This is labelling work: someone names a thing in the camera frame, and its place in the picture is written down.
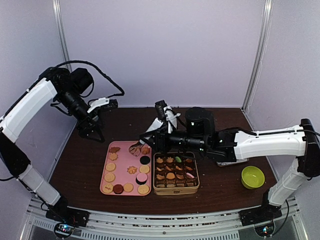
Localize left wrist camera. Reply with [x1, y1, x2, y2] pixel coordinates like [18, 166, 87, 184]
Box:
[87, 97, 118, 113]

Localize pink plastic tray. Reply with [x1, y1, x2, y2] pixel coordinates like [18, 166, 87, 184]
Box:
[99, 141, 152, 197]

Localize tan maple leaf cookie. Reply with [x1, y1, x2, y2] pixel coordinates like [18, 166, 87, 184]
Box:
[108, 152, 118, 161]

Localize aluminium front rail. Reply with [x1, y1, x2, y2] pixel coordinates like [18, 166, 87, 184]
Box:
[18, 197, 308, 240]

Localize brown leaf cookie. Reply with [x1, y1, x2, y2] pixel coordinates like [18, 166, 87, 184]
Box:
[108, 146, 121, 153]

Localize silver tin lid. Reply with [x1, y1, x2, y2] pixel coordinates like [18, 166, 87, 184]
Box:
[216, 158, 249, 167]

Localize green round cookie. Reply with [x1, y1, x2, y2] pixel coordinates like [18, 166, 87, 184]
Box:
[175, 156, 182, 163]

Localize left frame post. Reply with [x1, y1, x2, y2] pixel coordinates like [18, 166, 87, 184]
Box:
[51, 0, 85, 111]

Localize dark red round cookie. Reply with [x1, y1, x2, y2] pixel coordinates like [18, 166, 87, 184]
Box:
[113, 184, 124, 195]

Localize frame post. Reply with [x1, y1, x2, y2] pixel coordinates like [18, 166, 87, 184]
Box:
[51, 0, 85, 111]
[241, 0, 274, 114]

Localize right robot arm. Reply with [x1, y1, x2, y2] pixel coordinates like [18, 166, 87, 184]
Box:
[139, 102, 320, 221]

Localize round embossed cookie bottom right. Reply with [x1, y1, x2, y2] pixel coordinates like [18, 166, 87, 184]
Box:
[137, 184, 150, 195]

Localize round cookie red mark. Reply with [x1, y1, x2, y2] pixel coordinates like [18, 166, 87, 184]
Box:
[102, 183, 114, 194]

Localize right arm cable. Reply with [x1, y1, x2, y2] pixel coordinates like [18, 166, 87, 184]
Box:
[299, 123, 320, 181]

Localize gold cookie tin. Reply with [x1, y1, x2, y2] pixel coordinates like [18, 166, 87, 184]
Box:
[153, 152, 200, 196]

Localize swirl butter cookie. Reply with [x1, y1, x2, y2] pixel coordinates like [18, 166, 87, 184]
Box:
[141, 147, 151, 155]
[127, 166, 137, 175]

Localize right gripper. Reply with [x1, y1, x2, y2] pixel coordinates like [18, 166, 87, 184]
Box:
[139, 123, 208, 155]

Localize green bowl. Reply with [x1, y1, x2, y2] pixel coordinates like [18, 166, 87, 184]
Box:
[241, 166, 265, 190]

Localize right frame post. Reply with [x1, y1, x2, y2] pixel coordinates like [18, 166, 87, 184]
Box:
[241, 0, 274, 114]

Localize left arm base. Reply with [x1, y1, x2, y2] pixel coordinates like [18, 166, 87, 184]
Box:
[45, 207, 90, 239]

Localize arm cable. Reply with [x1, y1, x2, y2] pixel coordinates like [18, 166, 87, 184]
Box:
[47, 59, 125, 100]
[299, 123, 320, 181]

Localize black cookie lower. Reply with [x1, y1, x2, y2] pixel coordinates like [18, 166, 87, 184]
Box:
[135, 178, 147, 185]

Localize silver white tongs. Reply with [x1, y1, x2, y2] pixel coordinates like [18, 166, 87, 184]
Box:
[128, 117, 163, 157]

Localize black sandwich cookie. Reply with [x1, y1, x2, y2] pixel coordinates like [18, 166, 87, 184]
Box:
[139, 155, 151, 165]

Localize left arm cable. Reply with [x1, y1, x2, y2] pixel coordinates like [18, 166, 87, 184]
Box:
[47, 59, 125, 100]

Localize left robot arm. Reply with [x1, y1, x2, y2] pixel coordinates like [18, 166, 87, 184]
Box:
[0, 66, 111, 222]

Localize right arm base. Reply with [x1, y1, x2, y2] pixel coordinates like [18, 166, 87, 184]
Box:
[239, 205, 282, 238]

